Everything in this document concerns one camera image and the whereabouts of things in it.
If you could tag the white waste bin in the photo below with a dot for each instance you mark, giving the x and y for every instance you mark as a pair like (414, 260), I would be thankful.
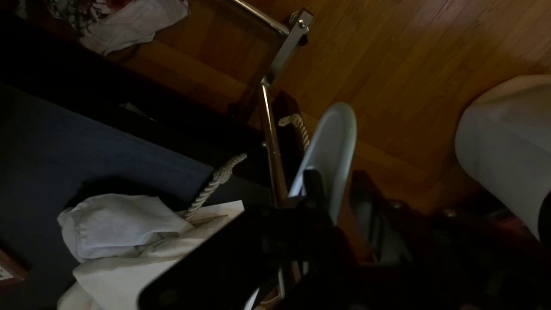
(506, 148)

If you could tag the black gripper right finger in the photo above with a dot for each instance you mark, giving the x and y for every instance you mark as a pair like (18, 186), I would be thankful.
(459, 269)

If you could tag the white folded cloth pile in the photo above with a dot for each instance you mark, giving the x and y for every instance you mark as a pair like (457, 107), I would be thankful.
(115, 229)

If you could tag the white crumpled cloth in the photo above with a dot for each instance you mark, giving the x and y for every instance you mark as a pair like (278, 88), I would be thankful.
(132, 22)

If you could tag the chrome clothes rack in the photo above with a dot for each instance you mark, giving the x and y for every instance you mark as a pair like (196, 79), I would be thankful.
(275, 143)

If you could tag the dark blue rug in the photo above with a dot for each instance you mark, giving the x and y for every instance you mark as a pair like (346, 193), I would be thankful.
(70, 155)

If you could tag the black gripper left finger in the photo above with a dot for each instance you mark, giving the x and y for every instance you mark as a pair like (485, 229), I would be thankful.
(242, 258)

